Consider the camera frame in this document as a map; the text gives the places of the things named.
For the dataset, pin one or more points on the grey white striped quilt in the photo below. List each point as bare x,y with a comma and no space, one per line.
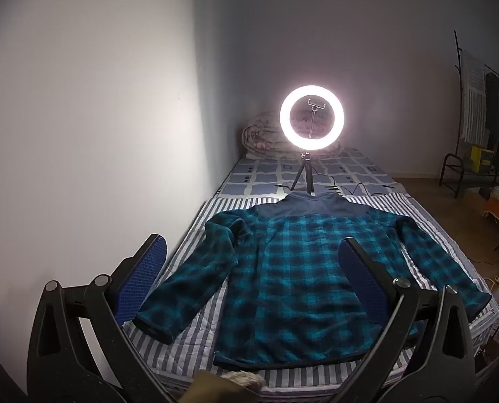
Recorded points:
190,344

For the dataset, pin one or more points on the olive fur-trimmed cloth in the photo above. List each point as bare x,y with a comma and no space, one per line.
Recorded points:
228,384

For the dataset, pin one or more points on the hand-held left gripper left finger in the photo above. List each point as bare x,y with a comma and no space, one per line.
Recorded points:
142,279

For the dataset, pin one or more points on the yellow box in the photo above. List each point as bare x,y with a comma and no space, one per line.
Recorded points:
482,158

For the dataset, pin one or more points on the teal plaid fleece jacket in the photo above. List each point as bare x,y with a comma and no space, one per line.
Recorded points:
299,281

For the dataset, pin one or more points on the rolled floral blanket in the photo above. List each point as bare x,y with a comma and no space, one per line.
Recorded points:
262,138

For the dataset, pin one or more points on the black tripod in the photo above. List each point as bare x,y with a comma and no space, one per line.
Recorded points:
306,168

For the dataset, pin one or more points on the striped white towel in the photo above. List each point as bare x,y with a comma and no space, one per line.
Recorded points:
473,105

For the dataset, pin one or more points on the black metal coat rack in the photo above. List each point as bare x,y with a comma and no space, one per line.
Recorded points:
457,163

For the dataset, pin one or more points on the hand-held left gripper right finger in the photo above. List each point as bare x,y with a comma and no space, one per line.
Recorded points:
364,281

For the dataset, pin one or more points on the phone holder clamp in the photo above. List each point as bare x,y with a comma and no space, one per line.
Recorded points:
315,121

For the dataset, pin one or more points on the blue checkered bed sheet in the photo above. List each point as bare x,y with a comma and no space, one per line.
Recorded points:
257,176

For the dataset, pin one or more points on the dark hanging clothes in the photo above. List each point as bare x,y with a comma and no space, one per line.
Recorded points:
497,109

